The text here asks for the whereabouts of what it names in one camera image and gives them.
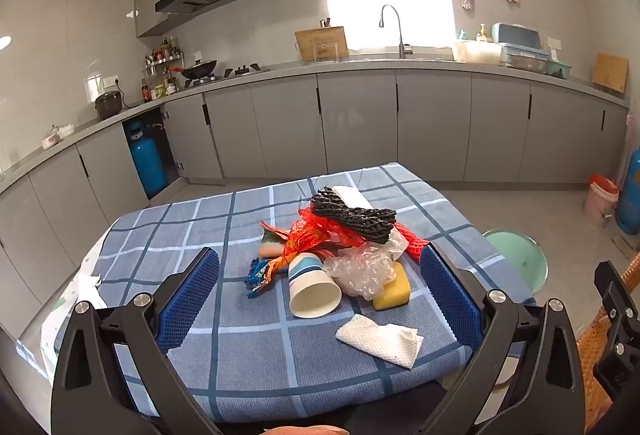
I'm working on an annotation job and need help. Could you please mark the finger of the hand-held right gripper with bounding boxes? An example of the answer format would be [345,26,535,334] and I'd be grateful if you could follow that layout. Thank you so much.
[594,260,640,346]
[593,342,640,404]

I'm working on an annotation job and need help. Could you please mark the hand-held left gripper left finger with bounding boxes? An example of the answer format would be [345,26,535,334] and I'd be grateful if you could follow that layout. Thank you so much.
[50,246,236,435]

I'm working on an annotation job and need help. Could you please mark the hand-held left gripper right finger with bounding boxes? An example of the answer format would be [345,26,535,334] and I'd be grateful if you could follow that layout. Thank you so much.
[419,242,586,435]

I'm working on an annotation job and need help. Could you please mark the white paper napkin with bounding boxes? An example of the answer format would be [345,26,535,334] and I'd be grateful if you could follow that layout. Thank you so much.
[335,313,425,370]

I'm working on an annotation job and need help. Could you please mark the person's left hand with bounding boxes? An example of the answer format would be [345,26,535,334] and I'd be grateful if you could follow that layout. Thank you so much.
[260,424,351,435]

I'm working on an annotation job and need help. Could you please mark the brown cardboard piece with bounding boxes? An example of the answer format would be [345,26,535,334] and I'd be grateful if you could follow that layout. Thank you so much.
[610,235,638,261]

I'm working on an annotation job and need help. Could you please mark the yellow sponge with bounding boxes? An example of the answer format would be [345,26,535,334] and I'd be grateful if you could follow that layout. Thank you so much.
[372,261,412,311]

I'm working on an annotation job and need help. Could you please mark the red mesh net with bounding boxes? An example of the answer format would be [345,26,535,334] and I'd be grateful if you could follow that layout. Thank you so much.
[392,222,431,263]

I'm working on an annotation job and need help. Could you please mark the blue orange wrapper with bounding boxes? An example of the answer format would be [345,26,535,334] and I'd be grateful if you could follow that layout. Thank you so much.
[243,257,291,300]

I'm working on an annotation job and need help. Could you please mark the blue checked tablecloth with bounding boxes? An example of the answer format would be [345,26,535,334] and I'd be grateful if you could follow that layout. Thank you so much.
[40,162,536,426]

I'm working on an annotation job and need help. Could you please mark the orange plastic packet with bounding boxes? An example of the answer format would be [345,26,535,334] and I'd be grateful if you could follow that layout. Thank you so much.
[257,240,288,258]

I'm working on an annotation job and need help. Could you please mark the clear plastic wrap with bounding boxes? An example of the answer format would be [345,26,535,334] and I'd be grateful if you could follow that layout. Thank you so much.
[327,235,416,302]

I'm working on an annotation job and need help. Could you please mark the pink bucket with red bag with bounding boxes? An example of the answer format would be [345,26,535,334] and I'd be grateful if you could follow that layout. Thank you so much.
[583,174,621,229]

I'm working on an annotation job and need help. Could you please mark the blue gas cylinder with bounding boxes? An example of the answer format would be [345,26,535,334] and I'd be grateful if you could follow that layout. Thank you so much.
[125,121,168,198]
[614,150,640,236]

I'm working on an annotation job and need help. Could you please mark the black mesh net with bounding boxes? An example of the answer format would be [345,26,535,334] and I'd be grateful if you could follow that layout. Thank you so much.
[310,185,398,246]

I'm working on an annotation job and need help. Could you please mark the striped paper cup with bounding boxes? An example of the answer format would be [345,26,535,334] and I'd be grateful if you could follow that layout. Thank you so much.
[288,251,344,319]

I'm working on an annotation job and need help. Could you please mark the red plastic bag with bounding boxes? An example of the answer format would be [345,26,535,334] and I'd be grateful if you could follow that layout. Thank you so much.
[260,207,366,266]

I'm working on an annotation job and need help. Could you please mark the white foam roll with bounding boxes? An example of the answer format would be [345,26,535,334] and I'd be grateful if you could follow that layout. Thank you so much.
[330,185,376,208]

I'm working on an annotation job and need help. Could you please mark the grey base cabinets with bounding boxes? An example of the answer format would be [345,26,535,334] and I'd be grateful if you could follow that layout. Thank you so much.
[0,57,632,346]

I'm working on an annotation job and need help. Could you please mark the dark rice cooker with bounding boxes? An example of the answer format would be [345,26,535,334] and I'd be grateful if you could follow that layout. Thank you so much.
[95,90,123,122]

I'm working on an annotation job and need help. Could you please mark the black wok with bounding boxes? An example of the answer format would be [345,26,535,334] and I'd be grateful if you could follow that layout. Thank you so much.
[167,60,219,82]

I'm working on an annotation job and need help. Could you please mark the square wooden board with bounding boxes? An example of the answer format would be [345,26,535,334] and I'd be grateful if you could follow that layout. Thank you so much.
[591,53,630,94]

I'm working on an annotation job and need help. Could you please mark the gas stove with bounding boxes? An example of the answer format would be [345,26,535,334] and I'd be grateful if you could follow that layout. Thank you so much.
[187,63,271,86]

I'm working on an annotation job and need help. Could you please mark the rack of seasoning bottles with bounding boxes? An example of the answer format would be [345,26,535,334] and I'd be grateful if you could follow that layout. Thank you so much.
[141,36,186,103]

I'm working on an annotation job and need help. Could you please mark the white plastic basin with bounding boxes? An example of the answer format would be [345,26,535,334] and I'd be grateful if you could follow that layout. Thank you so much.
[453,40,503,64]

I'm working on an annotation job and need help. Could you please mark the metal basin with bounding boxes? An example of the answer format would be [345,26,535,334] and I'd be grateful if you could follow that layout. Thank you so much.
[505,55,546,70]

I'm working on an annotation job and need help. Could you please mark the metal faucet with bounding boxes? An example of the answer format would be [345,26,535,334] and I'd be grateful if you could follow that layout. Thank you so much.
[378,5,413,60]

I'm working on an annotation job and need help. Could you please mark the blue dish cover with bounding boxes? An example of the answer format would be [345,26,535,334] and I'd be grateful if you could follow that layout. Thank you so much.
[491,22,542,50]

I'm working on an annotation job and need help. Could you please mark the wooden cutting board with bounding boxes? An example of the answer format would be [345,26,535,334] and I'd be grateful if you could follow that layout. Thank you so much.
[294,27,349,62]

